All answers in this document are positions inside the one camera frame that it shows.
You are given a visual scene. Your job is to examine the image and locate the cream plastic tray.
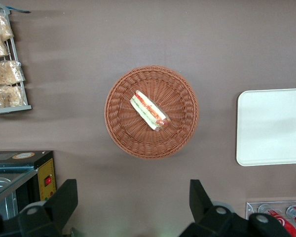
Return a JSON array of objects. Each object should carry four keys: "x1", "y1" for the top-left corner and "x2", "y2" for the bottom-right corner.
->
[{"x1": 235, "y1": 87, "x2": 296, "y2": 167}]

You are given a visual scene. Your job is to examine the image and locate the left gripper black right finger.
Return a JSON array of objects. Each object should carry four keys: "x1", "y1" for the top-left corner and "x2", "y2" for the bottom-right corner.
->
[{"x1": 179, "y1": 179, "x2": 250, "y2": 237}]

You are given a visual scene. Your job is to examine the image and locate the round brown wicker basket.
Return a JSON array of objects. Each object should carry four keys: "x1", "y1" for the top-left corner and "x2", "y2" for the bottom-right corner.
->
[{"x1": 104, "y1": 65, "x2": 200, "y2": 160}]

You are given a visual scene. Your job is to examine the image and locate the black food warmer appliance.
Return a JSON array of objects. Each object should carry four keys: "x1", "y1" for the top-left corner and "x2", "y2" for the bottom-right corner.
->
[{"x1": 0, "y1": 150, "x2": 57, "y2": 223}]

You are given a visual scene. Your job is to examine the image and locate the wrapped triangle sandwich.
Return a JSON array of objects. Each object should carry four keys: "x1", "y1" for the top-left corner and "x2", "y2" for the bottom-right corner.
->
[{"x1": 130, "y1": 89, "x2": 171, "y2": 132}]

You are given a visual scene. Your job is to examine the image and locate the tray of packaged snacks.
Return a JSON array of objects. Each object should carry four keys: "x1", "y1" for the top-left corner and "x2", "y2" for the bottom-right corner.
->
[{"x1": 0, "y1": 5, "x2": 33, "y2": 116}]

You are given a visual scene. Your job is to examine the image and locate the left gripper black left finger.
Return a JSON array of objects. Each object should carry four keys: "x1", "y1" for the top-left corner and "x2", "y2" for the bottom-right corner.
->
[{"x1": 4, "y1": 179, "x2": 78, "y2": 237}]

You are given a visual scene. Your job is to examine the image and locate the clear acrylic bottle rack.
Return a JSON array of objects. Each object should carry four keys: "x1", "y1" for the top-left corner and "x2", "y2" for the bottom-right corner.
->
[{"x1": 245, "y1": 200, "x2": 296, "y2": 237}]

